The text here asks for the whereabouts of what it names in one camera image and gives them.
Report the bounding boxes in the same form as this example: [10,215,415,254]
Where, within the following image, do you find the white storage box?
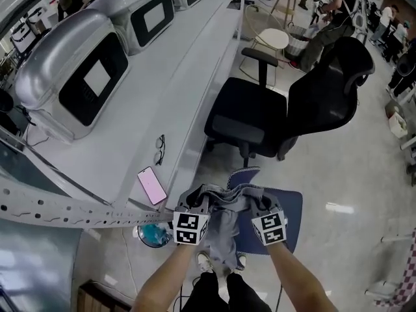
[385,104,410,140]

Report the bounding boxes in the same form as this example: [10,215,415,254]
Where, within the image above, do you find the person's right forearm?
[266,242,339,312]

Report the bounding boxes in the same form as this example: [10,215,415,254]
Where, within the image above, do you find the cream seat wire chair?
[239,5,291,88]

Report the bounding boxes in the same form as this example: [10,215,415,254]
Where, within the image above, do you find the black office chair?
[203,36,376,169]

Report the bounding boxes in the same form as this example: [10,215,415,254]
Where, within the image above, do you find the person's left forearm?
[129,244,198,312]

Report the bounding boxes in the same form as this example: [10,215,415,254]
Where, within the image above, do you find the wooden crate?
[77,279,131,312]

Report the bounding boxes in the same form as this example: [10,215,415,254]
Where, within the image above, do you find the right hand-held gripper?
[248,192,289,247]

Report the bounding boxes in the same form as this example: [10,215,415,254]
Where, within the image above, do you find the black cable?
[172,275,196,312]

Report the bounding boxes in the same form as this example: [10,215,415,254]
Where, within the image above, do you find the blue fabric chair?
[226,166,304,257]

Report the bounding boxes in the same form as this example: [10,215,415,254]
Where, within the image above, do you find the wicker basket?
[285,24,313,57]

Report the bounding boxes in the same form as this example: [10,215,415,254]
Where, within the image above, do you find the grey knit clothes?
[194,183,266,270]

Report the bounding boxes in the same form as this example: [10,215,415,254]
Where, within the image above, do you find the person's black trousers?
[180,270,273,312]

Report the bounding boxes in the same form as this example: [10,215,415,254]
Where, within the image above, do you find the blue trash bin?
[137,222,174,250]

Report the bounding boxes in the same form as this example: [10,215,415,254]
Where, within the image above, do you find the black eyeglasses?
[153,134,166,166]

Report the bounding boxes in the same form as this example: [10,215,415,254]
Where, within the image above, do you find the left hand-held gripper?
[172,184,212,247]

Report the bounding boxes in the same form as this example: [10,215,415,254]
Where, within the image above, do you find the white floor cable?
[121,229,141,296]

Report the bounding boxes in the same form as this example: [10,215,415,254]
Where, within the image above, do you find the person's left white shoe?
[196,251,214,274]

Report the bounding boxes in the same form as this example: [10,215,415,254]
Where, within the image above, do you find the pink smartphone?
[136,166,168,207]

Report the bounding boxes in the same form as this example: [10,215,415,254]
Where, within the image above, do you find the white metal shelf rack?
[0,0,248,231]

